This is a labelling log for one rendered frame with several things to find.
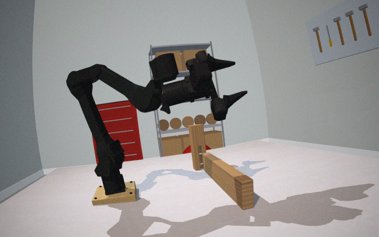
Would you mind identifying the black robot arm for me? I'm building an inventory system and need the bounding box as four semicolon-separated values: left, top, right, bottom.
66;53;212;195

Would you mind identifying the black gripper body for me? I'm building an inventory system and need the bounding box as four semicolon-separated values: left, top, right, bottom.
181;50;227;121

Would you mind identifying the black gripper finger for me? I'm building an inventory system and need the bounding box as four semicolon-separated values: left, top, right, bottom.
223;90;248;111
207;54;236;72

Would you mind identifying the wooden rail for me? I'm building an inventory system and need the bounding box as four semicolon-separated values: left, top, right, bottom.
203;153;254;210

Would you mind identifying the wooden post with slot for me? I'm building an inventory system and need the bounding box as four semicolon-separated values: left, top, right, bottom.
188;124;206;171

